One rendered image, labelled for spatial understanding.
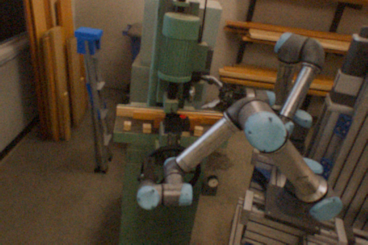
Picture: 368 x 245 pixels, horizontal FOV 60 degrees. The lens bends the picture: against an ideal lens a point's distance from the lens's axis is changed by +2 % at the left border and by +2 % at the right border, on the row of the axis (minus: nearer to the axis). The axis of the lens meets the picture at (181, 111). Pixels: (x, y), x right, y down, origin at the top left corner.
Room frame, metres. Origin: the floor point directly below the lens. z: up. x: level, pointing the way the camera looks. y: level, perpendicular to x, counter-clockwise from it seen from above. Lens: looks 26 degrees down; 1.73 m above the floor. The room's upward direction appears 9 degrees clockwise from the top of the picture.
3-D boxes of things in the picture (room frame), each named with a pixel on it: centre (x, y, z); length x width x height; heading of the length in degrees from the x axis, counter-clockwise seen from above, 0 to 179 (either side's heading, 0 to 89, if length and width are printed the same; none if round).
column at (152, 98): (1.83, 0.12, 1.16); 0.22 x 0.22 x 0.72; 10
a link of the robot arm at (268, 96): (1.44, -0.38, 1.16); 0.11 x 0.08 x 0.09; 100
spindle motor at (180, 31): (1.54, 0.06, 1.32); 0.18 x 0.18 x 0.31
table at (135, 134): (1.44, 0.03, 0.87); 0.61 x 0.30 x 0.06; 100
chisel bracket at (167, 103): (1.56, 0.06, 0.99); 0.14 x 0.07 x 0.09; 10
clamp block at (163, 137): (1.35, 0.02, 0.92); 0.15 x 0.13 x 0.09; 100
